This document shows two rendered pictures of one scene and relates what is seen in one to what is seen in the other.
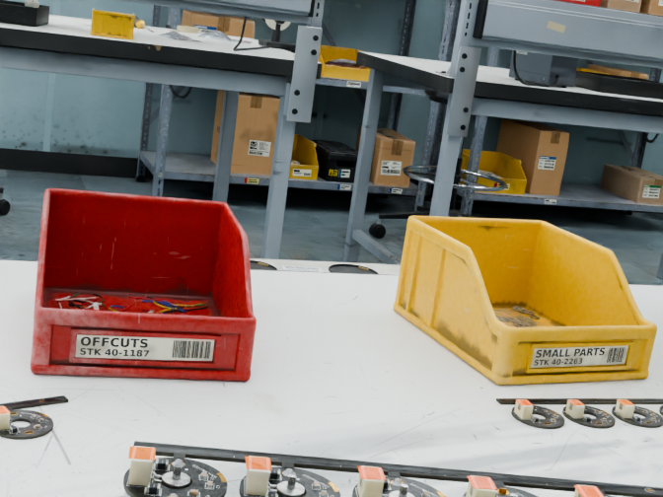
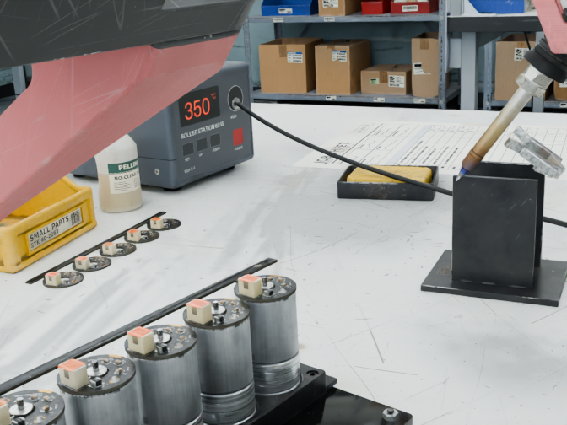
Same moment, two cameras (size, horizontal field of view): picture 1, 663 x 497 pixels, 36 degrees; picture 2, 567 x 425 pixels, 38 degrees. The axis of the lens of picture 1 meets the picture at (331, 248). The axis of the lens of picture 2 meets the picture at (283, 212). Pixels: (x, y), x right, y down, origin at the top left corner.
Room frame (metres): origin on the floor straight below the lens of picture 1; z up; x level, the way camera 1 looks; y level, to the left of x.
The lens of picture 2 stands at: (0.01, 0.12, 0.94)
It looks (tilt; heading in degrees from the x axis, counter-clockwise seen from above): 18 degrees down; 317
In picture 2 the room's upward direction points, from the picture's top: 3 degrees counter-clockwise
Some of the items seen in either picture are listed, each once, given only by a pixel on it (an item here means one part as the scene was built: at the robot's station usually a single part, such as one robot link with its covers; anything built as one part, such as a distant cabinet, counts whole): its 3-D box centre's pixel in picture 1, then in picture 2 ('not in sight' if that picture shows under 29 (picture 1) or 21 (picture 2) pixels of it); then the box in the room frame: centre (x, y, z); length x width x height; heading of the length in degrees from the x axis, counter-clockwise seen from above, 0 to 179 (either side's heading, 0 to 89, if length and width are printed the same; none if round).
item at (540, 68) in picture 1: (543, 67); not in sight; (3.00, -0.53, 0.80); 0.15 x 0.12 x 0.10; 40
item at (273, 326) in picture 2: not in sight; (268, 342); (0.24, -0.08, 0.79); 0.02 x 0.02 x 0.05
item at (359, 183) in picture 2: not in sight; (389, 180); (0.42, -0.38, 0.76); 0.07 x 0.05 x 0.02; 31
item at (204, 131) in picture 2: not in sight; (149, 120); (0.63, -0.30, 0.80); 0.15 x 0.12 x 0.10; 12
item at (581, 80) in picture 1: (621, 85); not in sight; (3.13, -0.78, 0.77); 0.24 x 0.16 x 0.04; 110
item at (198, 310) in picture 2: (483, 495); (201, 310); (0.24, -0.05, 0.82); 0.01 x 0.01 x 0.01; 7
